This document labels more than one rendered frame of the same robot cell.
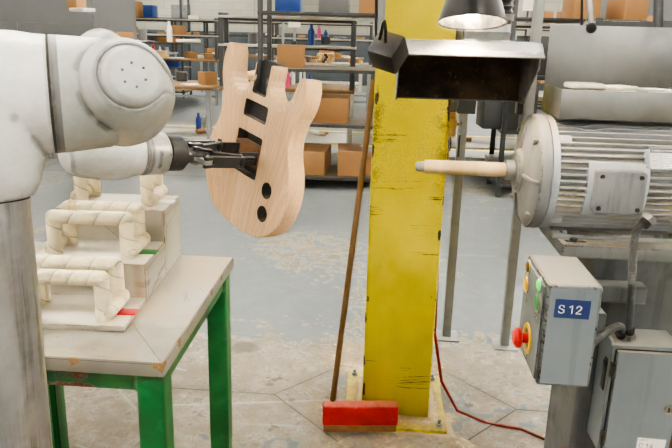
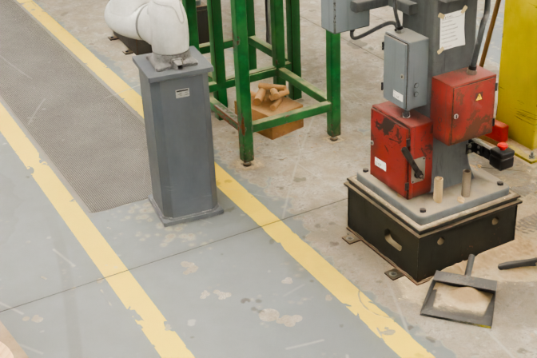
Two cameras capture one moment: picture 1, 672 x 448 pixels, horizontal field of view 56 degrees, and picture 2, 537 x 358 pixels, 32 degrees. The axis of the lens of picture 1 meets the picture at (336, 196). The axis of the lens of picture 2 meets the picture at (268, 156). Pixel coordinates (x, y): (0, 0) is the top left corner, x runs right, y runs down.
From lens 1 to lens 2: 3.28 m
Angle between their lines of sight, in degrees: 55
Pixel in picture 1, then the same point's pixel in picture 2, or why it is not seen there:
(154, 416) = (233, 7)
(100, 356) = not seen: outside the picture
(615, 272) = not seen: outside the picture
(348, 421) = not seen: hidden behind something
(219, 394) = (328, 40)
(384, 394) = (507, 119)
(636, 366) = (390, 45)
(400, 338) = (519, 75)
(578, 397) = not seen: hidden behind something
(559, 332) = (324, 1)
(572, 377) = (329, 26)
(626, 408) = (388, 69)
